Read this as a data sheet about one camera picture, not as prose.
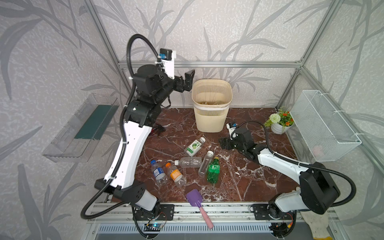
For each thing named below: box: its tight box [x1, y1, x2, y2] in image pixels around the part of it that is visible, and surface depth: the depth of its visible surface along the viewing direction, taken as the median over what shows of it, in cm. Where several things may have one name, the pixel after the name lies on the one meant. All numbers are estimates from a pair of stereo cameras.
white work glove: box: [300, 210, 334, 240], surface depth 71 cm
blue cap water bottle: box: [151, 160, 169, 186], surface depth 84 cm
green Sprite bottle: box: [207, 156, 221, 184], surface depth 86 cm
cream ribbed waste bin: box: [191, 79, 233, 133], surface depth 103 cm
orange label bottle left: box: [165, 162, 187, 188], surface depth 84 cm
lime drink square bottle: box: [184, 137, 206, 157], surface depth 96 cm
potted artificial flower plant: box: [264, 107, 295, 135], surface depth 98 cm
